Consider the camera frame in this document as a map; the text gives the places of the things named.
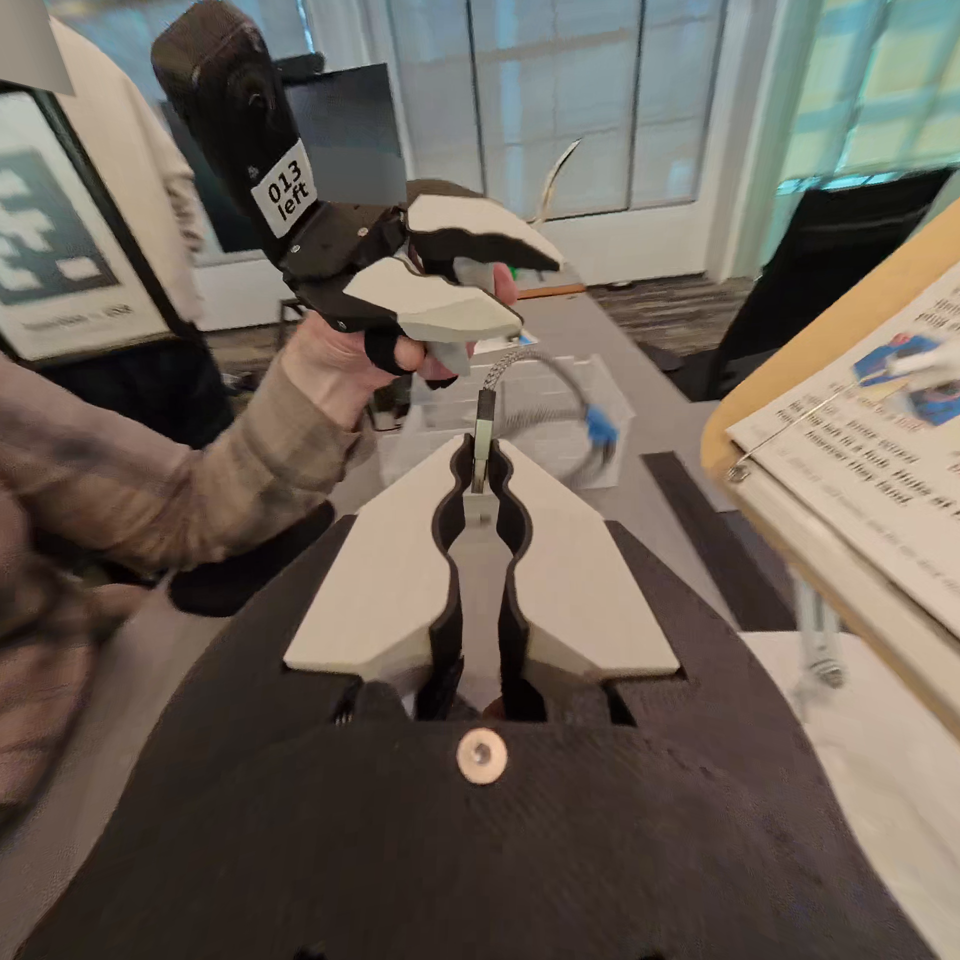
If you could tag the person's left forearm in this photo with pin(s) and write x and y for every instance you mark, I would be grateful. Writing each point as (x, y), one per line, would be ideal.
(180, 480)

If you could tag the clear plastic bin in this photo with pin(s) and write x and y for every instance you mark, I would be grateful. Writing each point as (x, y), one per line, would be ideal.
(510, 420)

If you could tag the black wrist rest pad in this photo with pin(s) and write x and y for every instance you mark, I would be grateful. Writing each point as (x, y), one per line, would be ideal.
(248, 563)

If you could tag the printed tag board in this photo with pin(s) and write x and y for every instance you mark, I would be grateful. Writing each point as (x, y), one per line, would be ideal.
(68, 240)

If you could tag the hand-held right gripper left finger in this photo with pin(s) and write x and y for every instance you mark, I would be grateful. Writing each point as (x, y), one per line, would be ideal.
(368, 600)

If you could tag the white stand base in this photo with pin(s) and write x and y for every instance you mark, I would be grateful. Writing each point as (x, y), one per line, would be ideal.
(885, 780)

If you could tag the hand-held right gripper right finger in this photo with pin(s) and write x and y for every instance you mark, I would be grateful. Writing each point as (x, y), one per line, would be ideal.
(593, 600)

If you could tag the instruction sheet on stand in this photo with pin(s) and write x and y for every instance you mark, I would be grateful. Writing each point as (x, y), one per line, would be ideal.
(810, 525)

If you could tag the white desk lamp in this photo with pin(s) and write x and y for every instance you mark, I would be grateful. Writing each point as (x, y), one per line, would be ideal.
(558, 173)

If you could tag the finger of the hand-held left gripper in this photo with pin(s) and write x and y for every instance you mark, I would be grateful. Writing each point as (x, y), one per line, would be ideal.
(480, 233)
(435, 308)

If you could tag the person's left hand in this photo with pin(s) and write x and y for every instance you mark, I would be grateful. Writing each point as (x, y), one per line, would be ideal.
(345, 360)

